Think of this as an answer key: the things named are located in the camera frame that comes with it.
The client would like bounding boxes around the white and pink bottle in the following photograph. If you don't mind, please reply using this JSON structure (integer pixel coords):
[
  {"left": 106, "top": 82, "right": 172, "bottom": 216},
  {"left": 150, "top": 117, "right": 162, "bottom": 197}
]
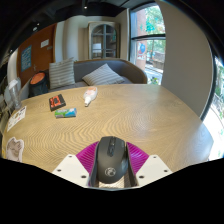
[{"left": 82, "top": 86, "right": 99, "bottom": 108}]

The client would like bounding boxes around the small white wall sign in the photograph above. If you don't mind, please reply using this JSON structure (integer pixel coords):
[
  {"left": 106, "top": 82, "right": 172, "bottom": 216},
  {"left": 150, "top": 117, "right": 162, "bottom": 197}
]
[{"left": 40, "top": 38, "right": 50, "bottom": 49}]

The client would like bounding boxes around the blue wall poster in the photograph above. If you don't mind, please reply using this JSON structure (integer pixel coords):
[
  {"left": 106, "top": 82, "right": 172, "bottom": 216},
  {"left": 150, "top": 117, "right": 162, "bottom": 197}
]
[{"left": 20, "top": 45, "right": 33, "bottom": 72}]

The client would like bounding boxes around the black computer mouse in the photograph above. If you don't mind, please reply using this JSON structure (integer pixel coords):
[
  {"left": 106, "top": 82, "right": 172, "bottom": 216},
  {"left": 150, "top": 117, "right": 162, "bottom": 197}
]
[{"left": 95, "top": 135, "right": 131, "bottom": 184}]

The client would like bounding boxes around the black bag with orange top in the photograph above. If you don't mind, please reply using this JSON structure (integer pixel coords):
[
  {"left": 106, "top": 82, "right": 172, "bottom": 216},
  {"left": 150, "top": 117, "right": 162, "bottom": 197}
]
[{"left": 28, "top": 71, "right": 50, "bottom": 98}]

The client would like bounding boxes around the green and blue packet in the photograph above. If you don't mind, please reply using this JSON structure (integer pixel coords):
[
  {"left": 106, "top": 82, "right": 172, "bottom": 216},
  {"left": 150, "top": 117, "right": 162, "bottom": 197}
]
[{"left": 54, "top": 107, "right": 78, "bottom": 119}]

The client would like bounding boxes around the animal-shaped beige mouse pad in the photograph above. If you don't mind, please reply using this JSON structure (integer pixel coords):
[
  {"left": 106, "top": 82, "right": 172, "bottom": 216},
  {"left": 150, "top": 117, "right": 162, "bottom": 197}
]
[{"left": 5, "top": 136, "right": 25, "bottom": 163}]

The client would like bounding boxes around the clear plastic cup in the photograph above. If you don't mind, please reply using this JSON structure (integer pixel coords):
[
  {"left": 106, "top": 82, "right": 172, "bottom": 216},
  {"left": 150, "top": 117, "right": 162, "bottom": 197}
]
[{"left": 7, "top": 79, "right": 23, "bottom": 110}]

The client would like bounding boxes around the grey curved sofa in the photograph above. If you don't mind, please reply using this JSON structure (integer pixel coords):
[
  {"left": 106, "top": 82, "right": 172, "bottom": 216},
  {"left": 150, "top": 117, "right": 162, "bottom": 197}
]
[{"left": 28, "top": 58, "right": 148, "bottom": 98}]

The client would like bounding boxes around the printed paper leaflet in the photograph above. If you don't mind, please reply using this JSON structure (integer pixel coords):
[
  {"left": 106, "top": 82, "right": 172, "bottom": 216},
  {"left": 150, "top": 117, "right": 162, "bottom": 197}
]
[{"left": 6, "top": 105, "right": 28, "bottom": 132}]

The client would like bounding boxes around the black-framed window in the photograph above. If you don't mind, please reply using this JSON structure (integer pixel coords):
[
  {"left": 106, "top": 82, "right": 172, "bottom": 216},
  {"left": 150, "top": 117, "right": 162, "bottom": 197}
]
[{"left": 129, "top": 2, "right": 167, "bottom": 86}]

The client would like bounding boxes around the black and orange box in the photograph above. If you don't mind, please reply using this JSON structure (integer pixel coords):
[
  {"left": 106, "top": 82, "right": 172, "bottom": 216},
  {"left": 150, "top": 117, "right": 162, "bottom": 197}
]
[{"left": 48, "top": 93, "right": 67, "bottom": 112}]

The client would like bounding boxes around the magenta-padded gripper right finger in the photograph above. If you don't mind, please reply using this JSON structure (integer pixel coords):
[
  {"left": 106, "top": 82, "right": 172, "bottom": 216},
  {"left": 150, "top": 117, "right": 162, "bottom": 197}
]
[{"left": 126, "top": 141, "right": 174, "bottom": 187}]

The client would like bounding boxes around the large striped grey pillow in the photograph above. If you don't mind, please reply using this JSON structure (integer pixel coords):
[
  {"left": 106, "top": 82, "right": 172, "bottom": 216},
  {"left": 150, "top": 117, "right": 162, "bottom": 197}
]
[{"left": 48, "top": 57, "right": 77, "bottom": 90}]

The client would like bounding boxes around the flat striped grey pillow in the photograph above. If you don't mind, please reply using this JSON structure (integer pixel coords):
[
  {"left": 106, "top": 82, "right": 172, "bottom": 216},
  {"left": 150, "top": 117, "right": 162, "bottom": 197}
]
[{"left": 81, "top": 63, "right": 126, "bottom": 87}]

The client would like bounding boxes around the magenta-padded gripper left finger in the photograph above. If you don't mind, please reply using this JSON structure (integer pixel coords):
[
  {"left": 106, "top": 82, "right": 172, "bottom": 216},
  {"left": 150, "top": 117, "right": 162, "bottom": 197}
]
[{"left": 52, "top": 141, "right": 100, "bottom": 188}]

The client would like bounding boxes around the grey glass-door cabinet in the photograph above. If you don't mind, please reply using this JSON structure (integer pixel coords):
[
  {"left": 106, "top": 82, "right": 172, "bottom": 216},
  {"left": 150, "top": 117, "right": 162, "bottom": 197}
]
[{"left": 87, "top": 21, "right": 121, "bottom": 61}]

